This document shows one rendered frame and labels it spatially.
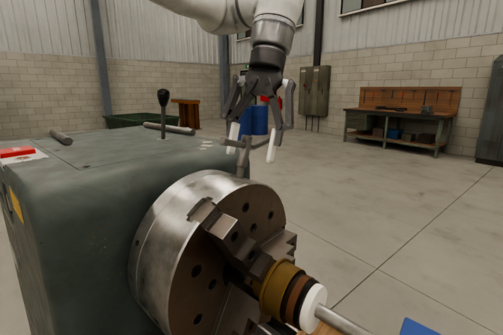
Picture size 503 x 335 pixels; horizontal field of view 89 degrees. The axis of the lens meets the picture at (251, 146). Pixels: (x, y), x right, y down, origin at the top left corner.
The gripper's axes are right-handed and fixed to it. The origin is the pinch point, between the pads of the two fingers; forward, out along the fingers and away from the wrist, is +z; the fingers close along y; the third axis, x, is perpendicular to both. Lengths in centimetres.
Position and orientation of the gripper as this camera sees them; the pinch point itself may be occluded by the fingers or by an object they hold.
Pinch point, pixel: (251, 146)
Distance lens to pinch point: 54.3
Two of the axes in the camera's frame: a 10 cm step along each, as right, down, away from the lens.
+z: -1.8, 9.8, 0.1
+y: -9.1, -1.7, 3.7
